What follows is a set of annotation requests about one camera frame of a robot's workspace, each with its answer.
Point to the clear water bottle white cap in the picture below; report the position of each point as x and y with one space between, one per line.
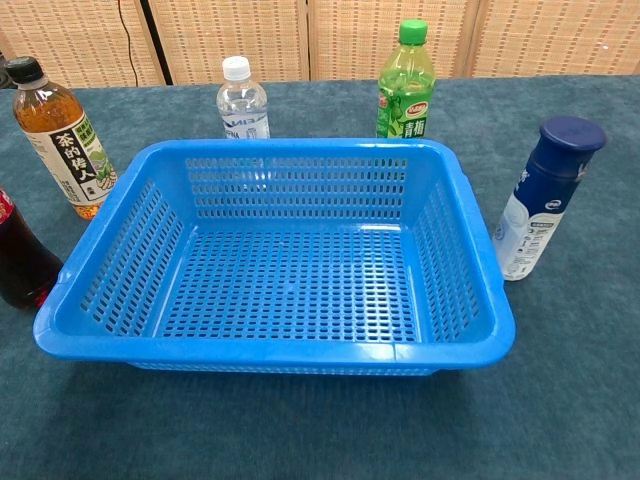
242 107

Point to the green drink bottle green cap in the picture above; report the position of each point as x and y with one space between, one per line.
405 90

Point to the blue white milk bottle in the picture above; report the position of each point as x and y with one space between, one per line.
540 200

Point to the amber tea bottle black cap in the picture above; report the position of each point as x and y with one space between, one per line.
60 145

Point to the cola bottle with red cap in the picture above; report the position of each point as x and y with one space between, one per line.
22 265

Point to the blue perforated plastic basket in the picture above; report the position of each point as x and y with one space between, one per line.
280 345

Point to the teal table cloth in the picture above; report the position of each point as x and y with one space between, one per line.
320 425

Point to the bamboo folding screen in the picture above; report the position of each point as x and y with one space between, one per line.
350 35

